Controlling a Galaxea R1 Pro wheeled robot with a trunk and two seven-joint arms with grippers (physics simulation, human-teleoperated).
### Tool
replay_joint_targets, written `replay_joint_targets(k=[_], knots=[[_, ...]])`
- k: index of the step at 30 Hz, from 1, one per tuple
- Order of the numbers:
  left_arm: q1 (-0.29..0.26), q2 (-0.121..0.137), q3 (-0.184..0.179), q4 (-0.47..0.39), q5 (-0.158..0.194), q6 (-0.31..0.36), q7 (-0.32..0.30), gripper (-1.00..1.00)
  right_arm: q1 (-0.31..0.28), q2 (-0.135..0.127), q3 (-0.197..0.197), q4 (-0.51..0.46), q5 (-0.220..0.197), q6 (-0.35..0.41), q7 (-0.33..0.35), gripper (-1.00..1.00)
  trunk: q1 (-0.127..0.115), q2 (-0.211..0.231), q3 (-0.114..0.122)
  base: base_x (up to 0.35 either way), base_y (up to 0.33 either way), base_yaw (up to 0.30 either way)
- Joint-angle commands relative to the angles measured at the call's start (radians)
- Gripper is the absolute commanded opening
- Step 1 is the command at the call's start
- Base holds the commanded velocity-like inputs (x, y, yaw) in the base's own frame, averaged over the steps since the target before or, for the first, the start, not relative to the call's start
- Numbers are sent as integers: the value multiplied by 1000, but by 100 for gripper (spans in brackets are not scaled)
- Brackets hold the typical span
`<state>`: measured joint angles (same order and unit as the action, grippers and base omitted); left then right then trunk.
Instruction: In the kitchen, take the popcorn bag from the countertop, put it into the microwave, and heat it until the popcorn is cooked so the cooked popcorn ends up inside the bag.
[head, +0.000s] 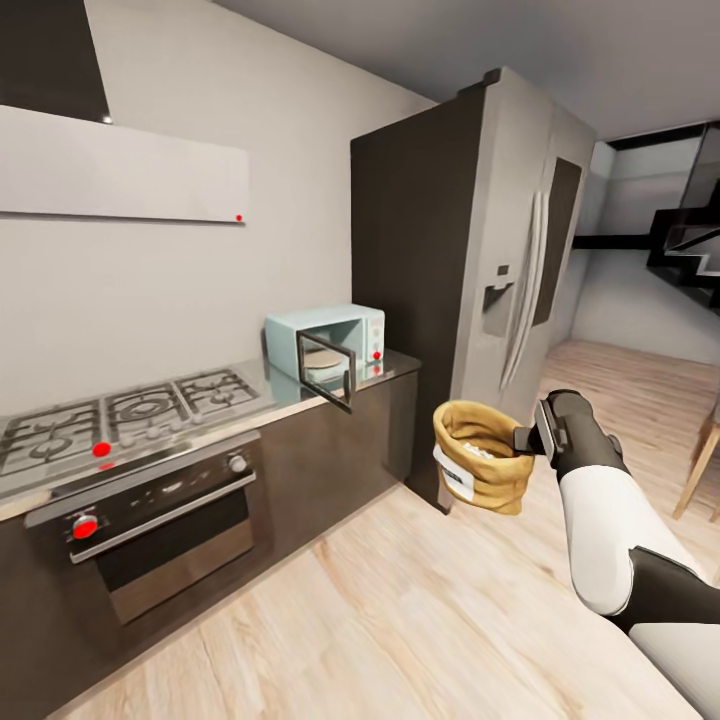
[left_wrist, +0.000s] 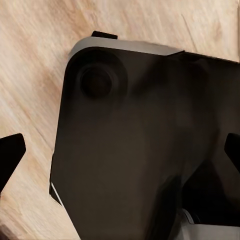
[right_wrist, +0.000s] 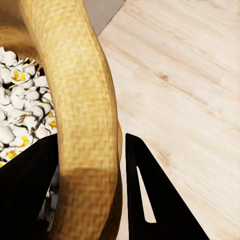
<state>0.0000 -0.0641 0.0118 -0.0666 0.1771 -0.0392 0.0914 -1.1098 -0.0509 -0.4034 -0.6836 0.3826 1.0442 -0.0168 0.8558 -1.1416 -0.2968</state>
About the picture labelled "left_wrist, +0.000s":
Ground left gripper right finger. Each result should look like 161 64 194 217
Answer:
224 132 240 173

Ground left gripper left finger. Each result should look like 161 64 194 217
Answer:
0 133 26 193

